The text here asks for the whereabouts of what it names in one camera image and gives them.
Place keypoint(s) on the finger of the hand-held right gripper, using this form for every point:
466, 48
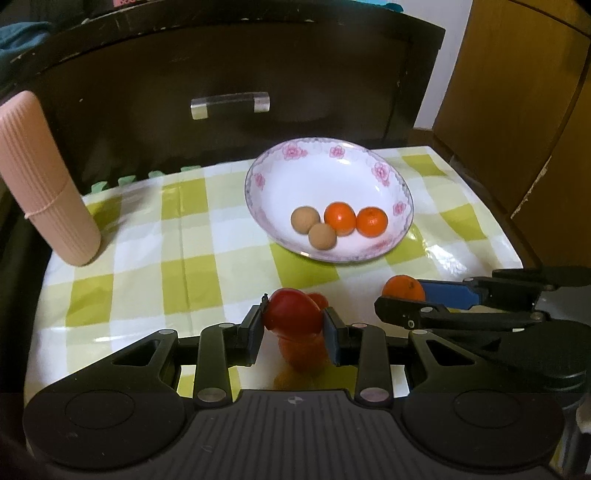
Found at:
448, 294
397, 310

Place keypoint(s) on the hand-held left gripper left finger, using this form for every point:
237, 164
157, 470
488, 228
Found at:
251, 337

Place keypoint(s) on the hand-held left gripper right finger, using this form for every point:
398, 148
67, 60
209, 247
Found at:
330, 337

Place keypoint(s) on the orange tangerine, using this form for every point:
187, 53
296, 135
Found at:
339, 217
371, 221
401, 288

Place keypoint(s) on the red cherry tomato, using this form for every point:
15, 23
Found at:
319, 300
291, 314

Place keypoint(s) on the white floral plate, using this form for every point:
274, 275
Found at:
323, 184

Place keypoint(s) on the green white checked tablecloth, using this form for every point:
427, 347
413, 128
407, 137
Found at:
207, 258

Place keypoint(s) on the brown wooden wardrobe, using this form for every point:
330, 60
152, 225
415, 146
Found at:
521, 115

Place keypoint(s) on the pink ribbed bottle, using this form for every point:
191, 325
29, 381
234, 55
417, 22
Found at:
46, 184

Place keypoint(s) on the dark wooden cabinet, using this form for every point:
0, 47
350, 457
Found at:
138, 92

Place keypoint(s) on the blue cloth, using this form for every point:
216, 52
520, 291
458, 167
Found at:
21, 37

